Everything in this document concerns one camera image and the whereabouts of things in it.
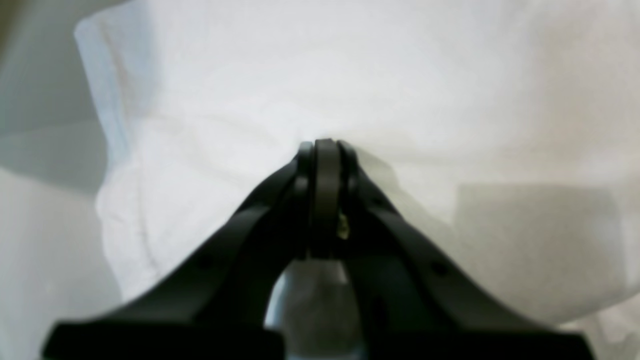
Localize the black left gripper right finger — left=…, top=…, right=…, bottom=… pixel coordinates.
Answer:
left=312, top=139, right=594, bottom=360

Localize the white printed t-shirt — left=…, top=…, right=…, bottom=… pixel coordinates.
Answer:
left=74, top=0, right=639, bottom=360

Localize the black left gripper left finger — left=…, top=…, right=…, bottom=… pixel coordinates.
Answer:
left=42, top=142, right=314, bottom=360

